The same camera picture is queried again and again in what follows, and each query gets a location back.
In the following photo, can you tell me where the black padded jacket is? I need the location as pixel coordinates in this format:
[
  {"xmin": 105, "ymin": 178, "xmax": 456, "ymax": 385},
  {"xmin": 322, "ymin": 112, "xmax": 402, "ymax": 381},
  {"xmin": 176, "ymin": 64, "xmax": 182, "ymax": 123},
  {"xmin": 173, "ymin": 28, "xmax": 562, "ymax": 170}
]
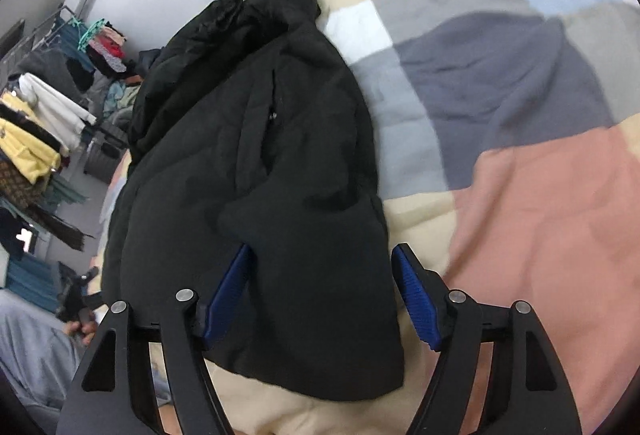
[{"xmin": 102, "ymin": 0, "xmax": 405, "ymax": 401}]

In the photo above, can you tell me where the person's grey blue clothing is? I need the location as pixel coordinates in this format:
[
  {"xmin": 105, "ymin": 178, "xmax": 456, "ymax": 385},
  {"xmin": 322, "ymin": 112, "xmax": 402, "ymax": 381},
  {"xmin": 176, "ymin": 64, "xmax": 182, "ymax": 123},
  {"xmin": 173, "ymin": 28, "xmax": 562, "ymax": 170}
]
[{"xmin": 0, "ymin": 289, "xmax": 172, "ymax": 435}]

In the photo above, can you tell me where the metal clothes rack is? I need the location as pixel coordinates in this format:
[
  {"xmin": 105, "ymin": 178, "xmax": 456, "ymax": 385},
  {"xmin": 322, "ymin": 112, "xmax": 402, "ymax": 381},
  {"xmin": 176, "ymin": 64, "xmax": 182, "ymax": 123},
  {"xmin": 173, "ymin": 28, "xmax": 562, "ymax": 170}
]
[{"xmin": 1, "ymin": 5, "xmax": 81, "ymax": 80}]

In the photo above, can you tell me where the person's left hand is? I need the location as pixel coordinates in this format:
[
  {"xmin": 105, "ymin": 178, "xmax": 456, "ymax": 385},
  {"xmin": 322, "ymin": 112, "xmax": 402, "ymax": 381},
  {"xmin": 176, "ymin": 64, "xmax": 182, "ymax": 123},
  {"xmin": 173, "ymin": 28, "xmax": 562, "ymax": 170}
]
[{"xmin": 64, "ymin": 319, "xmax": 99, "ymax": 347}]

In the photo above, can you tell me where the brown plaid hanging shirt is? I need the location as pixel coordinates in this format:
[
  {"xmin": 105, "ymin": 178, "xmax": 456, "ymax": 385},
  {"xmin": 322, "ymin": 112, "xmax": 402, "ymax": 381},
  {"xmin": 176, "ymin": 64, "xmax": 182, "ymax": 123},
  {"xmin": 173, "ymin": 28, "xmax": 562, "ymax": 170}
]
[{"xmin": 1, "ymin": 158, "xmax": 87, "ymax": 251}]

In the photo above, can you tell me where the yellow hooded sweatshirt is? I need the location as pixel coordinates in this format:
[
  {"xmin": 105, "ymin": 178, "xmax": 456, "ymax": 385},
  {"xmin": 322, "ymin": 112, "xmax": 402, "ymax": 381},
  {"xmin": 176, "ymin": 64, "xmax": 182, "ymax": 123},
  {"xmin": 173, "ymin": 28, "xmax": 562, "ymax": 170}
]
[{"xmin": 1, "ymin": 92, "xmax": 62, "ymax": 185}]

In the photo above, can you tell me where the dark grey suitcase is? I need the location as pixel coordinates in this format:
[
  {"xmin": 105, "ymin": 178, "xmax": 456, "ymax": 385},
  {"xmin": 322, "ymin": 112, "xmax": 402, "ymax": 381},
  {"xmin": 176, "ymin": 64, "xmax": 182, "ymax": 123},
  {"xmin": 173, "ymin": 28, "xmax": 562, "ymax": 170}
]
[{"xmin": 84, "ymin": 122, "xmax": 128, "ymax": 184}]

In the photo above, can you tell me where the white hanging sweatshirt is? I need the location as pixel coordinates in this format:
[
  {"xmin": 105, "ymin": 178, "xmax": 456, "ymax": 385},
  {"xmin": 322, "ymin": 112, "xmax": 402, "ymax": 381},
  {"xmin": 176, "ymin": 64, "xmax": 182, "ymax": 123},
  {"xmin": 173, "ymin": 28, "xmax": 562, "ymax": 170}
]
[{"xmin": 18, "ymin": 73, "xmax": 96, "ymax": 151}]

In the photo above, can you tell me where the black hanging garment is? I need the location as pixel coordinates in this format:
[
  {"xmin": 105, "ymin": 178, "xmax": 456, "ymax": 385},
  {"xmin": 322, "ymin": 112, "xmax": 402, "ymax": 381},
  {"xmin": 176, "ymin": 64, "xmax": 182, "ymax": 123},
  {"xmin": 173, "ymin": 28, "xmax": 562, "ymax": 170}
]
[{"xmin": 0, "ymin": 104, "xmax": 68, "ymax": 157}]

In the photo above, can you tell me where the dark grey hanging coat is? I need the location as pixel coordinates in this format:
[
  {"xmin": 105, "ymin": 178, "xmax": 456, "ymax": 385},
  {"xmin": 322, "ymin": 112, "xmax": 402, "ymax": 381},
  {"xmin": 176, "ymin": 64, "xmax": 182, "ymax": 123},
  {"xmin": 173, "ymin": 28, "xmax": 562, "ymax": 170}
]
[{"xmin": 14, "ymin": 48, "xmax": 93, "ymax": 104}]

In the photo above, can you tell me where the plaid patchwork bed quilt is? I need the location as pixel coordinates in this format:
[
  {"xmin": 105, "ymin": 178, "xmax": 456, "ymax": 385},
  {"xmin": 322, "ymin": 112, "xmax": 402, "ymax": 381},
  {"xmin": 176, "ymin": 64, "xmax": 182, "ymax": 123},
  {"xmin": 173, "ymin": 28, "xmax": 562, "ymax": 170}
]
[{"xmin": 86, "ymin": 0, "xmax": 640, "ymax": 435}]

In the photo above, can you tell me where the green clip hanger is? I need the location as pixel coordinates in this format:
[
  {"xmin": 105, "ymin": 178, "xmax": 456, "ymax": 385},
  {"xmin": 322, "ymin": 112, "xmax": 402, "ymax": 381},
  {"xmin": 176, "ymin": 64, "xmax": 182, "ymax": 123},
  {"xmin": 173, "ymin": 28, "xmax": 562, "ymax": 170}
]
[{"xmin": 70, "ymin": 17, "xmax": 107, "ymax": 52}]

